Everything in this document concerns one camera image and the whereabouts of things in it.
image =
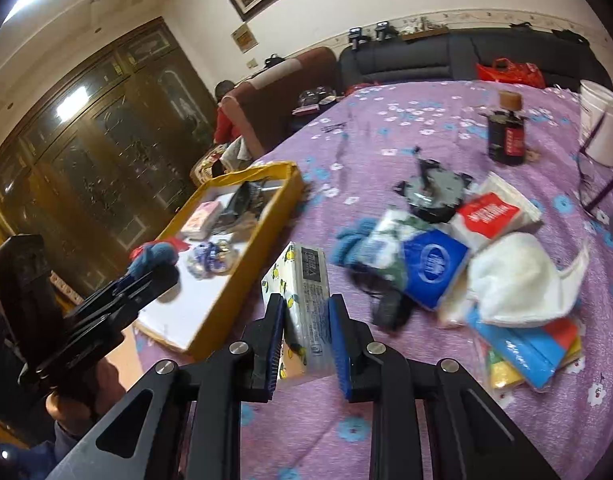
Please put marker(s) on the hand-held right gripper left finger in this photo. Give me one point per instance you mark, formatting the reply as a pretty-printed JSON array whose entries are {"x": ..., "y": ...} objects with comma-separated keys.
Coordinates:
[{"x": 276, "y": 340}]

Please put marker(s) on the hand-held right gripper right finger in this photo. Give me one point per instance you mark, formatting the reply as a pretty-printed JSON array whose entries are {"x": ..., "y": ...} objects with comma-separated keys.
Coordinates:
[{"x": 339, "y": 350}]

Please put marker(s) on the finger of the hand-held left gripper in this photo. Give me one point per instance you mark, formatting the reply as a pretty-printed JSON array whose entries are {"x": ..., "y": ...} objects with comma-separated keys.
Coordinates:
[
  {"x": 146, "y": 300},
  {"x": 111, "y": 292}
]

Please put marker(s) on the blue and red knit glove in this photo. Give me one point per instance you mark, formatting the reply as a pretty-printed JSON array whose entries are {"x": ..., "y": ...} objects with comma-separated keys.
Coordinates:
[{"x": 156, "y": 255}]

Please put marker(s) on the lemon print tissue pack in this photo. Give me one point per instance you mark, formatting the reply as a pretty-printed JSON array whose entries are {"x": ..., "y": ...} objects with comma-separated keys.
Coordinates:
[{"x": 306, "y": 280}]

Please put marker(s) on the blue white printed bag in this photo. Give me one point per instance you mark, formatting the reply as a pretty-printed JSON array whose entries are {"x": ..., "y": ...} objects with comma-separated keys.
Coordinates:
[{"x": 209, "y": 257}]

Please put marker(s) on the pink tissue pack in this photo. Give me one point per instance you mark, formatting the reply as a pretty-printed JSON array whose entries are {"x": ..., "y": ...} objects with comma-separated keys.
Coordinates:
[{"x": 201, "y": 220}]

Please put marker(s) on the white green tissue pack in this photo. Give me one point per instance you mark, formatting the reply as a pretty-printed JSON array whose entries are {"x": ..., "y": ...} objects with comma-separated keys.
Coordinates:
[{"x": 391, "y": 240}]

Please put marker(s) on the blue tissue pack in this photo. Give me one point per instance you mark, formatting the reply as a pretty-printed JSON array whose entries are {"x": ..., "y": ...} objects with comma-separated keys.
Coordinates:
[{"x": 431, "y": 265}]

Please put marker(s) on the black foil packet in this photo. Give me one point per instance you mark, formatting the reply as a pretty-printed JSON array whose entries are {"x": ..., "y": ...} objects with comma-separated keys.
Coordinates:
[{"x": 244, "y": 200}]

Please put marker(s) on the yellow cardboard box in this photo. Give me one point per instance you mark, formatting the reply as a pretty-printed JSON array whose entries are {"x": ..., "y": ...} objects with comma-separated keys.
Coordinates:
[{"x": 286, "y": 195}]

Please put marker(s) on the pack of coloured rolls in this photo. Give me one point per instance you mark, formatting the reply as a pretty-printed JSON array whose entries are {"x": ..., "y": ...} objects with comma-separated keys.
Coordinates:
[{"x": 521, "y": 350}]

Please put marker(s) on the white cloth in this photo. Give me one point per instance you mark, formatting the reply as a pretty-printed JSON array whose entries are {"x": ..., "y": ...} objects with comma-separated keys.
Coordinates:
[{"x": 521, "y": 275}]

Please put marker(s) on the person's left forearm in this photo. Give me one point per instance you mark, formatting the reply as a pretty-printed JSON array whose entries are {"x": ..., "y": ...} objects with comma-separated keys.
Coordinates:
[{"x": 41, "y": 455}]

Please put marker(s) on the person's left hand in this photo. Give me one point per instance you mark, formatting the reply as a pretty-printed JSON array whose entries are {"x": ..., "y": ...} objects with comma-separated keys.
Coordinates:
[{"x": 71, "y": 410}]

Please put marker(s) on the dark wooden cabinet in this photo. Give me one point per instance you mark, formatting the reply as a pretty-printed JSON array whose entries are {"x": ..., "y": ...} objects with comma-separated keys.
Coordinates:
[{"x": 111, "y": 160}]

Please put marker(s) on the printed blanket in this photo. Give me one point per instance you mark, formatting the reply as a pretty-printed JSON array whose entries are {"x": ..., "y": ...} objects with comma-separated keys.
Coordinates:
[{"x": 211, "y": 165}]

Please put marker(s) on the black cylindrical motor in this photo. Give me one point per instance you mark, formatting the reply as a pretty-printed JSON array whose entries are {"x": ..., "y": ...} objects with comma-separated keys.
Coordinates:
[{"x": 431, "y": 195}]

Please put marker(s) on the white packet red label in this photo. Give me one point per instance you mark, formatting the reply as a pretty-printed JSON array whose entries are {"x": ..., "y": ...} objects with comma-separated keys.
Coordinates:
[{"x": 486, "y": 212}]

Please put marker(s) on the dark hair clip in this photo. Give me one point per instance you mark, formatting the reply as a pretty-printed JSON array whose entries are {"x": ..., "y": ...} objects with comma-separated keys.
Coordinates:
[{"x": 334, "y": 126}]

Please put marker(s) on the brown armchair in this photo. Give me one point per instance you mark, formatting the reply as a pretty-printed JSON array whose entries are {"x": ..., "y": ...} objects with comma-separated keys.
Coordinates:
[{"x": 296, "y": 90}]

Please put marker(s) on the black ink bottle wooden cap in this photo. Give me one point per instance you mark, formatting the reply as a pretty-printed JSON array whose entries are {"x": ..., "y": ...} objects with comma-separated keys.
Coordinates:
[{"x": 506, "y": 140}]

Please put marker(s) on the black bag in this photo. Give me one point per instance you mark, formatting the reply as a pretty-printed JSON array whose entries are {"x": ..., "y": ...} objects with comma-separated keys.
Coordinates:
[{"x": 275, "y": 60}]

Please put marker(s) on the black leather sofa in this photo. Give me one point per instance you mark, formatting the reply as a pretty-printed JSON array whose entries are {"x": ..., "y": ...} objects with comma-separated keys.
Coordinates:
[{"x": 436, "y": 60}]

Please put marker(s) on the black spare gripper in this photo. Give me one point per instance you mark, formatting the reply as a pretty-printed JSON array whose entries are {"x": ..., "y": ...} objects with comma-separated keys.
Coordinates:
[
  {"x": 385, "y": 30},
  {"x": 357, "y": 37}
]

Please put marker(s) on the purple eyeglasses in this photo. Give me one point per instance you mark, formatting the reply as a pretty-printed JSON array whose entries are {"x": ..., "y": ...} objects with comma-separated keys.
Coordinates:
[{"x": 608, "y": 187}]

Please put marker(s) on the brown board with ornaments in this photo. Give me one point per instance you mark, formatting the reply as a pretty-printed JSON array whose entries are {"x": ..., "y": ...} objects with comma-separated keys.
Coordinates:
[{"x": 424, "y": 30}]

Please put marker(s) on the white plastic jar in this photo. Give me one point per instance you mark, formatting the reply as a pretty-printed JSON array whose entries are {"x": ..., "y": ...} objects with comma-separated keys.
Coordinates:
[{"x": 601, "y": 125}]

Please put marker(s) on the wall socket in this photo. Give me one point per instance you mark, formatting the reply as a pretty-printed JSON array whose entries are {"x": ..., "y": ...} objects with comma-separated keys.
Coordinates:
[{"x": 252, "y": 63}]

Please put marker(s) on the small wall plaque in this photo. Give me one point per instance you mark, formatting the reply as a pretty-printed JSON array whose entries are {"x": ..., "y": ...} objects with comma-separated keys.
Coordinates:
[{"x": 244, "y": 37}]

